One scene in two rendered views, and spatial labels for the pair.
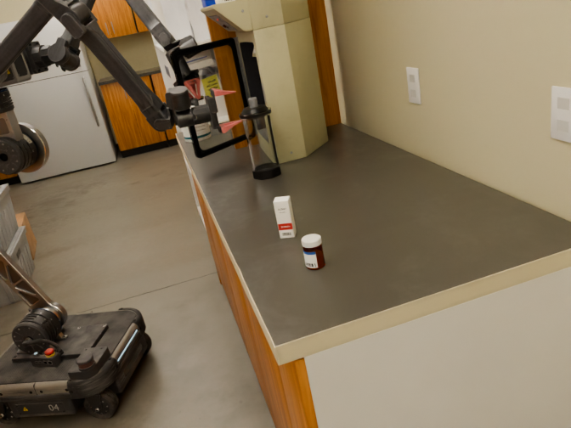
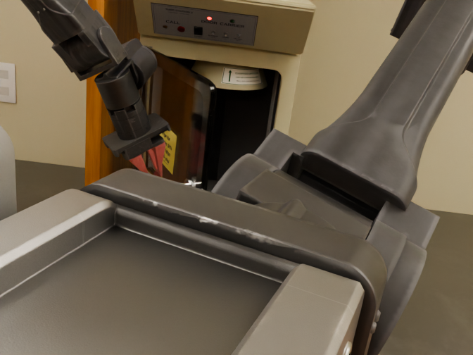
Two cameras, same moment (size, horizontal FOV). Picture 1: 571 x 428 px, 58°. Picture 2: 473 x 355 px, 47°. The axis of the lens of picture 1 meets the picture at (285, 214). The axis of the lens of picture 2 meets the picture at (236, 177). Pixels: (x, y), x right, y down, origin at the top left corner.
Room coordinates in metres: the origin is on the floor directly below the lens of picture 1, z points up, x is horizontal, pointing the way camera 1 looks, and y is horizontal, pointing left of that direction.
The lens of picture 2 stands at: (1.71, 1.08, 1.57)
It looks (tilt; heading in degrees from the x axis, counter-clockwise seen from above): 22 degrees down; 281
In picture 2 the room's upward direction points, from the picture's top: 7 degrees clockwise
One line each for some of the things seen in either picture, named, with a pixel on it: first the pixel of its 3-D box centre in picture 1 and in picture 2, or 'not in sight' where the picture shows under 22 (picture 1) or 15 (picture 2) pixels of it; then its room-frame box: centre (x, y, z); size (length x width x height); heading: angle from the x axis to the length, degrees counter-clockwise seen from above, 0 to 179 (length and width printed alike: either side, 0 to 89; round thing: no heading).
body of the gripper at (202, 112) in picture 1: (203, 114); not in sight; (1.68, 0.20, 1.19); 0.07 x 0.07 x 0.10; 12
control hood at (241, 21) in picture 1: (224, 19); (222, 20); (1.96, 0.08, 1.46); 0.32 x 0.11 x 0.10; 12
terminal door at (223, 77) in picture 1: (215, 97); (166, 167); (2.01, 0.18, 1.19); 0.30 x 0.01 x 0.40; 133
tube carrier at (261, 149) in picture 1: (261, 142); not in sight; (1.71, 0.04, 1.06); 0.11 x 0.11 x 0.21
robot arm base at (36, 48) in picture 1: (43, 55); not in sight; (2.22, 0.83, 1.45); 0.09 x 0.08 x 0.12; 169
